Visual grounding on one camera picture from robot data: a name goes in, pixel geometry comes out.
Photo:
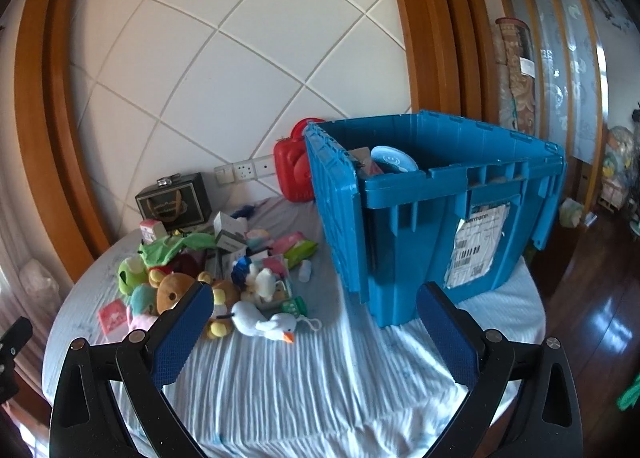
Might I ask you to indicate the small green box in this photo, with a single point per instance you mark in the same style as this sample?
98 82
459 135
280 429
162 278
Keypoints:
294 305

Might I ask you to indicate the blue feather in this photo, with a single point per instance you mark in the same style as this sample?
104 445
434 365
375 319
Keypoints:
244 211

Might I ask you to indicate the white and green carton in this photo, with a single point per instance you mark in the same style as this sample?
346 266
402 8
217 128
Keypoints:
231 239

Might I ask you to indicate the brown bear plush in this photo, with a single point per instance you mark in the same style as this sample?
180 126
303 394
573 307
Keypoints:
172 290

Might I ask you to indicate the green cloth toy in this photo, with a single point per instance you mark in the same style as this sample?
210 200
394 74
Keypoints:
170 245

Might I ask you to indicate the pink card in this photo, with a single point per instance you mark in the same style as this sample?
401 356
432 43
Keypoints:
112 318

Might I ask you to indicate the pink wipes packet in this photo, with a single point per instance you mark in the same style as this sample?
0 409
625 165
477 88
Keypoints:
297 245

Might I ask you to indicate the dark gift box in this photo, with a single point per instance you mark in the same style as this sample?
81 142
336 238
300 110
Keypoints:
175 200

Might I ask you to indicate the pastel tissue packet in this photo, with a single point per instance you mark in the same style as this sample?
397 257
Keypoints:
257 239

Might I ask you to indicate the small pink box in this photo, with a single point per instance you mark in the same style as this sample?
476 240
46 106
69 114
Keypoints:
150 230

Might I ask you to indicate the red toy suitcase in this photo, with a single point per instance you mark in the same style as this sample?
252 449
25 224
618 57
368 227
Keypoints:
290 167

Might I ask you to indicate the light blue round plate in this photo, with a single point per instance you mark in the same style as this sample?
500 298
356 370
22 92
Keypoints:
395 157

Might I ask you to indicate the blue plastic storage crate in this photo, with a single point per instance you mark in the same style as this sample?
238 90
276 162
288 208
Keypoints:
400 238

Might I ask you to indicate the white goose plush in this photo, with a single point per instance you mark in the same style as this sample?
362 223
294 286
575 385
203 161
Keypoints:
250 320

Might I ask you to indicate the green frog plush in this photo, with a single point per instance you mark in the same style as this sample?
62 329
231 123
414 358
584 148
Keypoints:
131 278

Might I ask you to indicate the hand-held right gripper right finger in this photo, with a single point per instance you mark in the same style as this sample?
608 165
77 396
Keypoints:
445 333

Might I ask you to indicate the white wall outlet plate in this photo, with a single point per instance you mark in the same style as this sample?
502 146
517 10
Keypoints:
265 166

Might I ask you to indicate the white plastic bag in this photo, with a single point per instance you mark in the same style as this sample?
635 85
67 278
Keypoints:
40 283

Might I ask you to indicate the small white bottle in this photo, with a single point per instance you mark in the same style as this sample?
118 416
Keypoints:
305 271

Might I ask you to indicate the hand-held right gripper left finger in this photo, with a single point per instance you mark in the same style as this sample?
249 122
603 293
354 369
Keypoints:
182 333

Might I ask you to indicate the white wall switch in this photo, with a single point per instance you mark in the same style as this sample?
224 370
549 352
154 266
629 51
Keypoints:
224 174

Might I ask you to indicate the rolled patterned carpet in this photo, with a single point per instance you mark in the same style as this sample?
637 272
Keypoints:
517 77

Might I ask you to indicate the white and blue plush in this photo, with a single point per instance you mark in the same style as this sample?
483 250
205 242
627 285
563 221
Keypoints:
260 283

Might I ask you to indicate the cloth-covered desktop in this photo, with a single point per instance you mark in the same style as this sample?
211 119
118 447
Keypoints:
320 388

